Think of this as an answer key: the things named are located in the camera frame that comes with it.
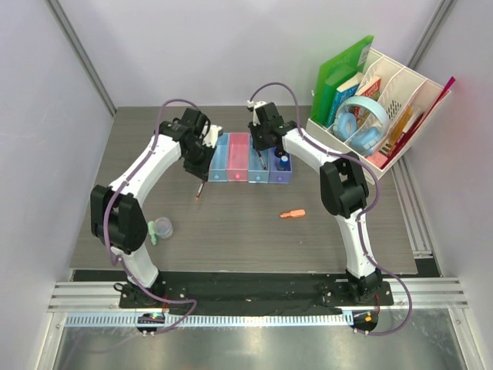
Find pink plastic bin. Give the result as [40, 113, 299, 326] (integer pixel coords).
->
[226, 133, 250, 182]

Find blue small object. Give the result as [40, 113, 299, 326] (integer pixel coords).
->
[277, 155, 290, 171]

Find light blue bin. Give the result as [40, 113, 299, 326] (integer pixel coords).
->
[247, 138, 270, 183]
[209, 133, 229, 183]

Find purple plastic bin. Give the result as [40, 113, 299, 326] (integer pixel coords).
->
[269, 148, 293, 184]

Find light blue front bin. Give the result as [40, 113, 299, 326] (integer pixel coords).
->
[209, 133, 229, 183]

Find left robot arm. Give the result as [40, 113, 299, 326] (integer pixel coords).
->
[89, 107, 223, 308]

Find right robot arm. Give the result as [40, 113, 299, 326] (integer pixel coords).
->
[246, 101, 382, 304]

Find clear paperclip jar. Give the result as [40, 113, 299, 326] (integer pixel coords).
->
[153, 217, 173, 240]

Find green mini highlighter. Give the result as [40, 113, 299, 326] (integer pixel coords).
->
[147, 221, 158, 246]

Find green plastic folder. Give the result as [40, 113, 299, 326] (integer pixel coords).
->
[310, 35, 374, 126]

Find blue spine book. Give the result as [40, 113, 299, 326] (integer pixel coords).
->
[326, 72, 364, 127]

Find blue headphones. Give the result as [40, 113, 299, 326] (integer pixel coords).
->
[331, 96, 391, 156]

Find pink eraser block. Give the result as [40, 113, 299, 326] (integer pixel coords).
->
[367, 152, 388, 169]

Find red cover book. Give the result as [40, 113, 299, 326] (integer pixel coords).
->
[353, 76, 381, 128]

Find white desk file organizer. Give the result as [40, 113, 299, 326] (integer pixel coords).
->
[306, 47, 452, 182]

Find yellow booklet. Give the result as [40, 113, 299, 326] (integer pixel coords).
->
[388, 106, 412, 146]

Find red transparent folder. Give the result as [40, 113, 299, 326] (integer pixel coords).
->
[384, 76, 455, 166]

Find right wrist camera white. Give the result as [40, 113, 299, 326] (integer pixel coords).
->
[246, 100, 267, 126]

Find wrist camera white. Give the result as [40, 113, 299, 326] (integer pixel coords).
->
[246, 100, 267, 126]
[203, 125, 223, 148]

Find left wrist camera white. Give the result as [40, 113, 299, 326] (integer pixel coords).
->
[203, 125, 223, 148]

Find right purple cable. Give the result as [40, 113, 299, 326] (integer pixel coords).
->
[248, 82, 414, 338]

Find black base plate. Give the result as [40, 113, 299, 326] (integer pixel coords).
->
[113, 271, 394, 317]

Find white slotted cable duct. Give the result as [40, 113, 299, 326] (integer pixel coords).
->
[65, 311, 353, 328]

